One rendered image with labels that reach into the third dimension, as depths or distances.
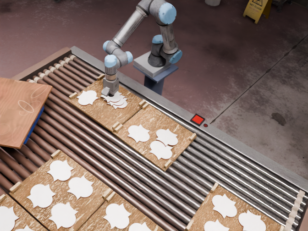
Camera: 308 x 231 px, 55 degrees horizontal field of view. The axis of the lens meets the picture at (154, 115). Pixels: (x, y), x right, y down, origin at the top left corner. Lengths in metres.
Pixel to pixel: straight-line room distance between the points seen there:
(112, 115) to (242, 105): 2.03
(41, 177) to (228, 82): 2.74
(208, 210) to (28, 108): 1.20
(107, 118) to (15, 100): 0.57
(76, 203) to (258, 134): 2.30
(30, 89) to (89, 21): 2.75
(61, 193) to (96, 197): 0.18
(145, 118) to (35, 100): 0.70
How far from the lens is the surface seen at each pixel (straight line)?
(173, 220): 1.63
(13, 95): 2.04
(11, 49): 4.24
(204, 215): 1.66
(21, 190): 1.73
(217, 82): 3.82
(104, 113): 1.97
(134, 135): 1.85
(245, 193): 1.82
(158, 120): 1.95
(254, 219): 1.73
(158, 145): 1.81
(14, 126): 1.86
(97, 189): 1.66
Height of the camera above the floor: 2.41
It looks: 48 degrees down
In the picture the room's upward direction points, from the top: 9 degrees clockwise
